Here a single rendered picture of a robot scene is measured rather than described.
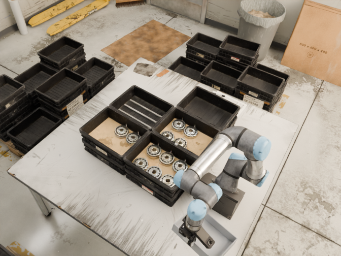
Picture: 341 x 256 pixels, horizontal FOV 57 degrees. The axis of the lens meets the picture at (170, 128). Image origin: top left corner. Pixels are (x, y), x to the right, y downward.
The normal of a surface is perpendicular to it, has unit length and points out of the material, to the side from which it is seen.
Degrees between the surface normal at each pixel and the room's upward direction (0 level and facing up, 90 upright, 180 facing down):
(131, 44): 0
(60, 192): 0
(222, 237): 16
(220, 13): 90
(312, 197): 0
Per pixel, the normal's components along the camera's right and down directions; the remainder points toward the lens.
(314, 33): -0.50, 0.49
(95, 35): 0.04, -0.66
